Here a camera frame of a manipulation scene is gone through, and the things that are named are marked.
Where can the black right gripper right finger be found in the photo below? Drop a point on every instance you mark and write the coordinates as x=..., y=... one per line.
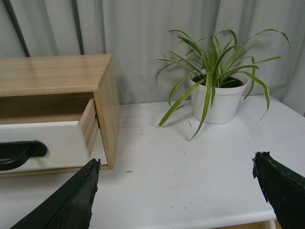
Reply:
x=283, y=188

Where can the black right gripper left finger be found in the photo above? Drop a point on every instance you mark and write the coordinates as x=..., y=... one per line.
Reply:
x=70, y=206

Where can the white front wooden drawer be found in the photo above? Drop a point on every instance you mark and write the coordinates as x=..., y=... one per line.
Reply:
x=67, y=126

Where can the light wooden drawer cabinet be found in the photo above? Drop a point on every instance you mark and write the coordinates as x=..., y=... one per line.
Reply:
x=78, y=75

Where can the white table leg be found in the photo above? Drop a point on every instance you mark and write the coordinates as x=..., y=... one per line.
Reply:
x=270, y=224

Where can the white plastic flower pot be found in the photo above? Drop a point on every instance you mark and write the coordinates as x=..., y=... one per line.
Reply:
x=225, y=102

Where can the green spider plant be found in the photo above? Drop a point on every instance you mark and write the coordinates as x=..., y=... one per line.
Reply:
x=210, y=64

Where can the white pleated curtain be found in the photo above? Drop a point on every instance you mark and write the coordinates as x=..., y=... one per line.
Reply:
x=137, y=32

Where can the black drawer handle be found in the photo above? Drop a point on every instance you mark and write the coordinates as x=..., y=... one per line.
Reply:
x=15, y=154

